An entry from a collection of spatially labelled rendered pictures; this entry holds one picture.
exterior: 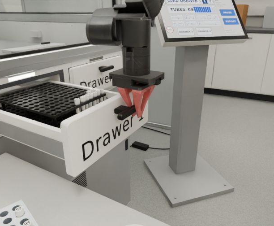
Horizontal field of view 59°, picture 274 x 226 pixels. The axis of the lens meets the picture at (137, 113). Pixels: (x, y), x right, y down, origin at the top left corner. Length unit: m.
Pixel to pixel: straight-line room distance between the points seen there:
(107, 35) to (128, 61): 0.06
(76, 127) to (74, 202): 0.16
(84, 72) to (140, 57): 0.42
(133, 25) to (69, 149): 0.25
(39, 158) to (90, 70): 0.34
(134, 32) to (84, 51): 0.44
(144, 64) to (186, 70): 1.00
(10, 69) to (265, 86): 3.19
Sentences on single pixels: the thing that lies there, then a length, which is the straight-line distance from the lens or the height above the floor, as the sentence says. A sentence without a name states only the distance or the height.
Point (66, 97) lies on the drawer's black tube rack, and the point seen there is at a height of 0.90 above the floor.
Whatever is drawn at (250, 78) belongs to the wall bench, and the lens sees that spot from 3.51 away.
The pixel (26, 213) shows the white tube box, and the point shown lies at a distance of 0.46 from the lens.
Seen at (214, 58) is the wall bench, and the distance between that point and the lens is 3.49.
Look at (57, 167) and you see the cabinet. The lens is 0.90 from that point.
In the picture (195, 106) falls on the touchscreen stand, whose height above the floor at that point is 0.54.
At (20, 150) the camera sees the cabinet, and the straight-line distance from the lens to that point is 0.78.
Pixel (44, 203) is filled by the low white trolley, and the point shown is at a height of 0.76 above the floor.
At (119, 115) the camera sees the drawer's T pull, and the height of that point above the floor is 0.91.
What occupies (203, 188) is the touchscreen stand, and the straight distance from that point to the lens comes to 1.71.
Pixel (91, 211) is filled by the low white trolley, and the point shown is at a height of 0.76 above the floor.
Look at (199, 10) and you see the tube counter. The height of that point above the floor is 1.10.
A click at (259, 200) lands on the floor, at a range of 1.80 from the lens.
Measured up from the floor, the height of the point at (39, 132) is 0.88.
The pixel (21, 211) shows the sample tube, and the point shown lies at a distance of 0.45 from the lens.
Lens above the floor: 1.10
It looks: 23 degrees down
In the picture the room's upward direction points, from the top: straight up
